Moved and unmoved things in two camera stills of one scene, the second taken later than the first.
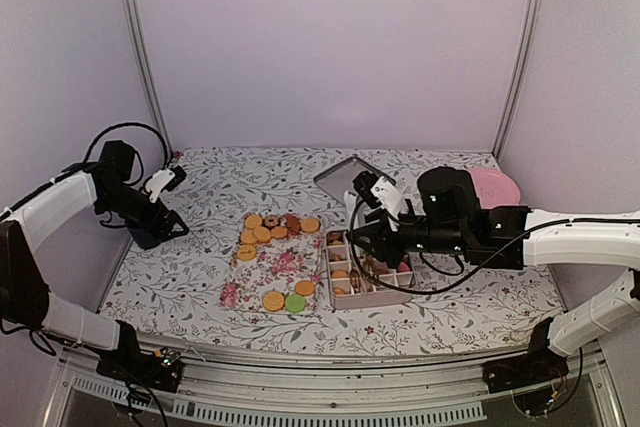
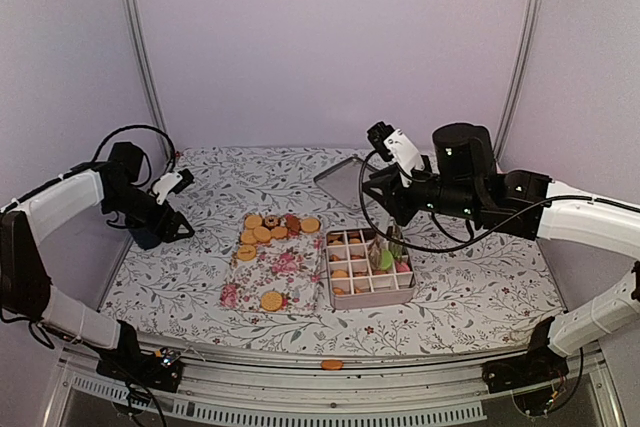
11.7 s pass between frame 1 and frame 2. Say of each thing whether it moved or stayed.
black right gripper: moved
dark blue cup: stayed
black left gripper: stayed
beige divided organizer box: stayed
